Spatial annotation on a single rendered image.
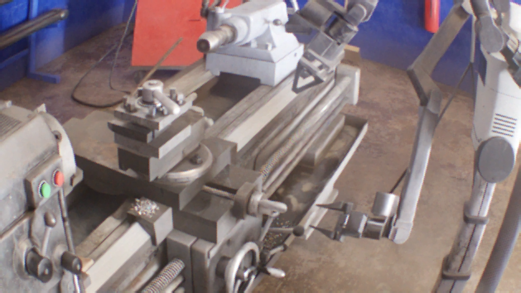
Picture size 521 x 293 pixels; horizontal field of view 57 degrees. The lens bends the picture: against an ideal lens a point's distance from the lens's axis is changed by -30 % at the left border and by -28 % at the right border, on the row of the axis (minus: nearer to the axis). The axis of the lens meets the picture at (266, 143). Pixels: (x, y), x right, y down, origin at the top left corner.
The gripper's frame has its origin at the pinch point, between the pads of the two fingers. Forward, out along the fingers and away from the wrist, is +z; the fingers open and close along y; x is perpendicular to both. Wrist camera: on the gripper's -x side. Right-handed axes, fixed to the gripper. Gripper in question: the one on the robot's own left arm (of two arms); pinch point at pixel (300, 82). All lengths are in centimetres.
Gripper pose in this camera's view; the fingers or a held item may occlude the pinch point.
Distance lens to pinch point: 143.5
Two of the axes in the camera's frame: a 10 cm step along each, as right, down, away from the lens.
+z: -5.5, 6.9, 4.7
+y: -2.2, 4.2, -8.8
